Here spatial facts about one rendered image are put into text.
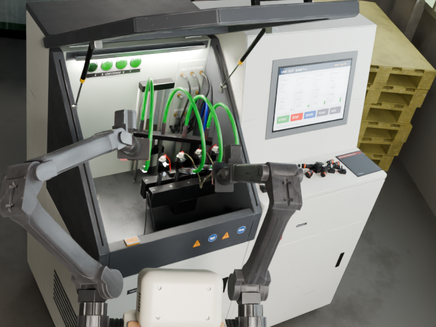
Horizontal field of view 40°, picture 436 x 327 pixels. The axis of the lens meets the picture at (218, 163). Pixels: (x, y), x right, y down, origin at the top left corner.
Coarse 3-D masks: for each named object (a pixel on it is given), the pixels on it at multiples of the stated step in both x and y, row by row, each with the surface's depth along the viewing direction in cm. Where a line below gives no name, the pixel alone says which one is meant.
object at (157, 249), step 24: (216, 216) 239; (240, 216) 241; (144, 240) 220; (168, 240) 225; (192, 240) 233; (216, 240) 241; (240, 240) 250; (120, 264) 220; (144, 264) 227; (168, 264) 234
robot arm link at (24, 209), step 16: (16, 176) 141; (16, 192) 138; (32, 192) 140; (0, 208) 139; (16, 208) 137; (32, 208) 140; (32, 224) 141; (48, 224) 145; (48, 240) 145; (64, 240) 149; (64, 256) 150; (80, 256) 154; (80, 272) 155; (96, 272) 157; (112, 272) 161; (80, 288) 161; (112, 288) 160
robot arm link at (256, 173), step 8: (232, 168) 186; (240, 168) 181; (248, 168) 173; (256, 168) 156; (264, 168) 151; (232, 176) 185; (240, 176) 180; (248, 176) 172; (256, 176) 155; (264, 176) 151
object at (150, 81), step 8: (152, 80) 219; (152, 88) 215; (144, 96) 237; (152, 96) 213; (144, 104) 240; (152, 104) 211; (144, 112) 243; (152, 112) 210; (144, 120) 245; (152, 120) 209; (152, 128) 209; (144, 168) 215
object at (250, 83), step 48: (240, 48) 239; (288, 48) 247; (336, 48) 261; (240, 96) 245; (288, 144) 268; (336, 144) 284; (336, 192) 266; (288, 240) 269; (336, 240) 292; (288, 288) 296; (336, 288) 324
